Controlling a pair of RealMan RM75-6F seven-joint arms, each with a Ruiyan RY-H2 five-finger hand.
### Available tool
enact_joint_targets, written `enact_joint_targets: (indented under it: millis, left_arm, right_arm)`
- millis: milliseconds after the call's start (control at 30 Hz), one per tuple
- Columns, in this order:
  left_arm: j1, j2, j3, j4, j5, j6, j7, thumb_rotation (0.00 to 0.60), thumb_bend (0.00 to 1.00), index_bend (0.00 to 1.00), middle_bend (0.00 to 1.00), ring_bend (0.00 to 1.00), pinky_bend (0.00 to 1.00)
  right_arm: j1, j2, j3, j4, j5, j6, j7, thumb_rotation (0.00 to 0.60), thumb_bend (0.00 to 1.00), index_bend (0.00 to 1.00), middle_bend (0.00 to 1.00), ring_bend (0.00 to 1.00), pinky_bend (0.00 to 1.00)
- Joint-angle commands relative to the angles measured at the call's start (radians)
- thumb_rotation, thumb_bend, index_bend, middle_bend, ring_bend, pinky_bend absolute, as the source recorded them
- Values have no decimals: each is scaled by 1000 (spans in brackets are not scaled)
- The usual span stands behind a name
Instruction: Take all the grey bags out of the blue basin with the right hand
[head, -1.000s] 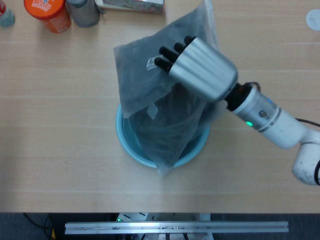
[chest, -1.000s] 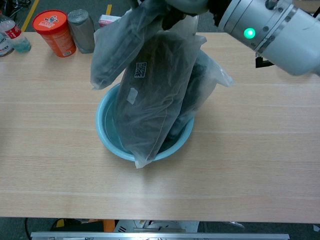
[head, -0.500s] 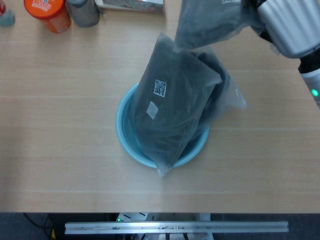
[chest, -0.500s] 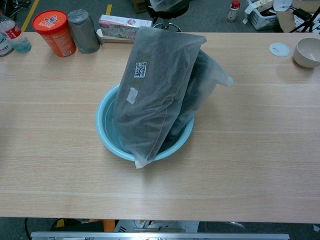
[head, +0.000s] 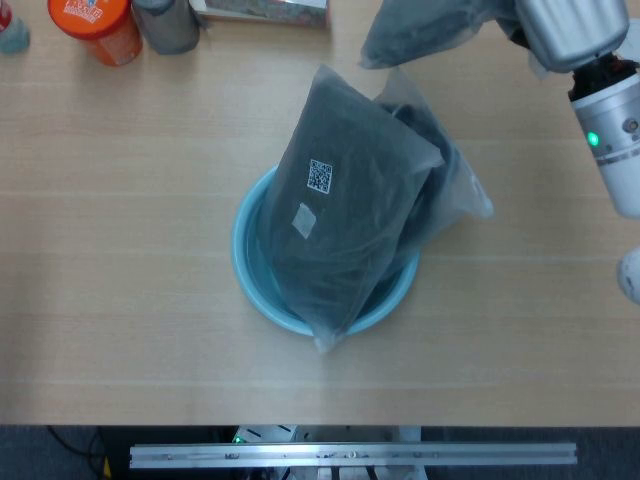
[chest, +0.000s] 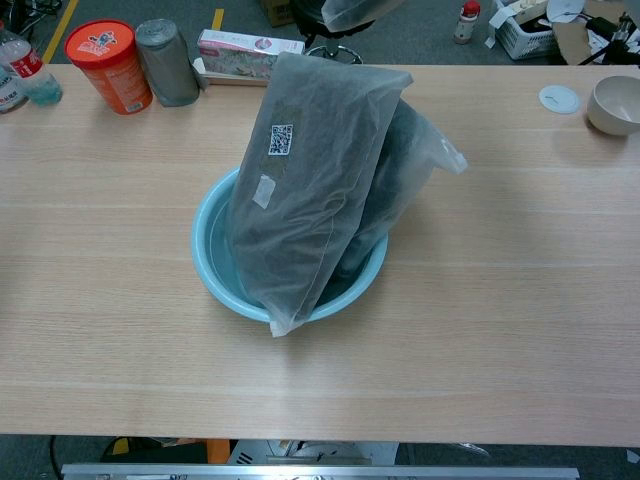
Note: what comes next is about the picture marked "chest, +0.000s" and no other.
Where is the translucent plastic bag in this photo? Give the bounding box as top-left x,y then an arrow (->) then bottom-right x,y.
225,51 -> 415,339

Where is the dark bagged garment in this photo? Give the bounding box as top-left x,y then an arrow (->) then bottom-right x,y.
319,102 -> 469,302

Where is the grey bagged garment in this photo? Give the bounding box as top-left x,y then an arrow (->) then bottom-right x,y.
321,0 -> 404,33

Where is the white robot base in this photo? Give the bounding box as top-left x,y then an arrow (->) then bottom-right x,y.
227,439 -> 401,467

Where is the light blue plastic bowl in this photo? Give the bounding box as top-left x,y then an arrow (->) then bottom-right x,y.
191,167 -> 390,324

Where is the black office chair base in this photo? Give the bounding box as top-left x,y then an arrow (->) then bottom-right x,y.
291,0 -> 367,65

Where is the floral pattern flat box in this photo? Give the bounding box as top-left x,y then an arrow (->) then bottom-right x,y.
196,28 -> 306,88

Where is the brown cardboard box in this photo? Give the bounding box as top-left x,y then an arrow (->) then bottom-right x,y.
257,0 -> 297,28

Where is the grey cylindrical container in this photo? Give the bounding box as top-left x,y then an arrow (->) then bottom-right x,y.
134,18 -> 202,108

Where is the small bottle red cap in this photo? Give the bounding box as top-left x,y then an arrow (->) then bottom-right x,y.
453,0 -> 483,46

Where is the orange cylindrical canister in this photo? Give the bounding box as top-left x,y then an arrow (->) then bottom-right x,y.
63,18 -> 155,117

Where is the white plastic basket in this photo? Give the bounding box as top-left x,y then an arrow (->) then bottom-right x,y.
492,0 -> 559,62

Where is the flat brown cardboard sheet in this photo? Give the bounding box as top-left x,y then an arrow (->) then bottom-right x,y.
551,18 -> 621,67

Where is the beige ceramic bowl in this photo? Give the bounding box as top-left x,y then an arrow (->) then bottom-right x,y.
586,75 -> 640,137

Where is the clear bottle red label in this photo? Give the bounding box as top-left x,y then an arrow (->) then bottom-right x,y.
0,22 -> 65,109

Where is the clear bottle white label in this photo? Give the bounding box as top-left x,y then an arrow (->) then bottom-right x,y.
0,64 -> 29,116

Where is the aluminium profile rail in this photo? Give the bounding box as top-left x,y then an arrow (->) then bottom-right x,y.
62,463 -> 581,480

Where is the white round cable grommet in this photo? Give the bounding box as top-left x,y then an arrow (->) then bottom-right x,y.
538,84 -> 582,116

